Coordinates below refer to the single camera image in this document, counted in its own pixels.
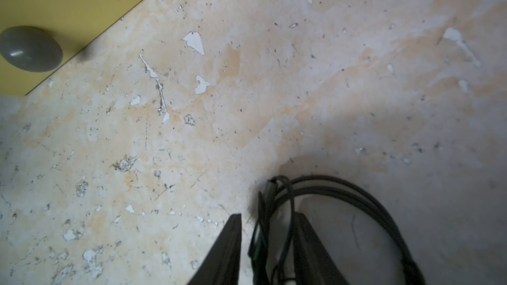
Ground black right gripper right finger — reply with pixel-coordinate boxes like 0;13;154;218
293;212;349;285

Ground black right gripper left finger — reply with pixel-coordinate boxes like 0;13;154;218
188;214;242;285

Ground black wired earphones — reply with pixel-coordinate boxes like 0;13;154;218
248;175;426;284

